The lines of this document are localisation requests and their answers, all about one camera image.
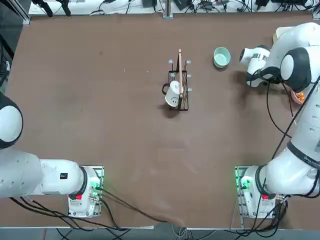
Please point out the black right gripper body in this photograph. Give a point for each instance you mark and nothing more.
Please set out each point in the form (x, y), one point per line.
(272, 76)

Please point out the orange popcorn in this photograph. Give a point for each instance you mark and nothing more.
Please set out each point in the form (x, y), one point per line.
(300, 97)

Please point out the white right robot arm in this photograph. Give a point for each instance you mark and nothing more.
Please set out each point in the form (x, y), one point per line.
(300, 150)

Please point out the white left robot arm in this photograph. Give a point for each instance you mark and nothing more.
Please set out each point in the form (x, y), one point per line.
(25, 175)

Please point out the pink bowl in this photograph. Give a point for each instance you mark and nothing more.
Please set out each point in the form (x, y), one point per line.
(293, 96)

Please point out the green bowl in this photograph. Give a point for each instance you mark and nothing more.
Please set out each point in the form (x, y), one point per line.
(222, 57)

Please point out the white smiley mug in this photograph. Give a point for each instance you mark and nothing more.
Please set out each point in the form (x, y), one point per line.
(172, 96)

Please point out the aluminium frame post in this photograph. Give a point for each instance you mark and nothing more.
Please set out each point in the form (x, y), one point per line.
(316, 13)
(27, 18)
(167, 10)

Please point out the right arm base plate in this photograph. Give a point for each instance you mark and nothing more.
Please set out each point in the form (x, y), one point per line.
(238, 175)

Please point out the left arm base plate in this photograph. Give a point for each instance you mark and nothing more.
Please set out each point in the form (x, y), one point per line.
(99, 172)

